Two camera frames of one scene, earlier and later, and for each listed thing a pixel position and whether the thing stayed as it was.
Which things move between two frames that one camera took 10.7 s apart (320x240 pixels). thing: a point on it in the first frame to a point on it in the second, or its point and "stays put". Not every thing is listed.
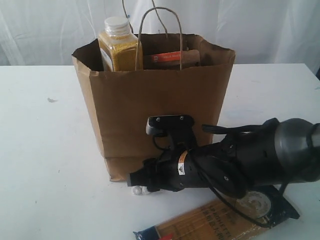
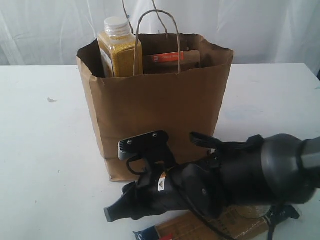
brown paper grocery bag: x=182 y=75 stays put
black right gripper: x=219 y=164 to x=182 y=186
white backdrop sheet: x=43 y=33 stays put
